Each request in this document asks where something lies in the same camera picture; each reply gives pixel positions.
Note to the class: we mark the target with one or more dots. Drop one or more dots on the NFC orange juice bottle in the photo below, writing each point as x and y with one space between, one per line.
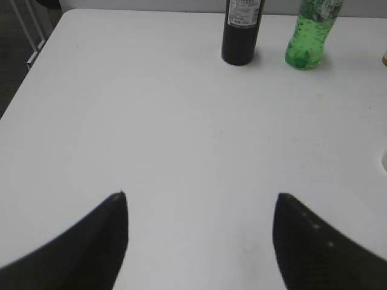
384 59

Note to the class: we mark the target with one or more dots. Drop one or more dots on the green plastic soda bottle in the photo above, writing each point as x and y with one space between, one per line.
314 23

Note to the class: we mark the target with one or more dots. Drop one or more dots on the white metal rack frame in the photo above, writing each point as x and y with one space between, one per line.
36 45

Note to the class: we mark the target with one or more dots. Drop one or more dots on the dark red wine bottle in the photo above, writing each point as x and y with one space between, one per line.
241 26

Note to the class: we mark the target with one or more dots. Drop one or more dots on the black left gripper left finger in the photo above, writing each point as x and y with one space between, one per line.
88 255

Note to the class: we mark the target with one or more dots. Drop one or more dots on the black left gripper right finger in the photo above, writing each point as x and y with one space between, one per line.
311 254

